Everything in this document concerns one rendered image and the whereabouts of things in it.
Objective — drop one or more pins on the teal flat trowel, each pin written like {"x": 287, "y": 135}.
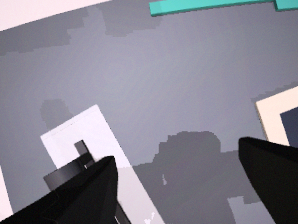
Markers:
{"x": 172, "y": 6}

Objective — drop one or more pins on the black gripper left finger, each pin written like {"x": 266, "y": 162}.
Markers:
{"x": 88, "y": 198}

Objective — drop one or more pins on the cream square tile with dark blue center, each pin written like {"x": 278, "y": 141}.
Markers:
{"x": 279, "y": 117}

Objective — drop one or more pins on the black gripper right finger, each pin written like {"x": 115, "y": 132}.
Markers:
{"x": 273, "y": 171}

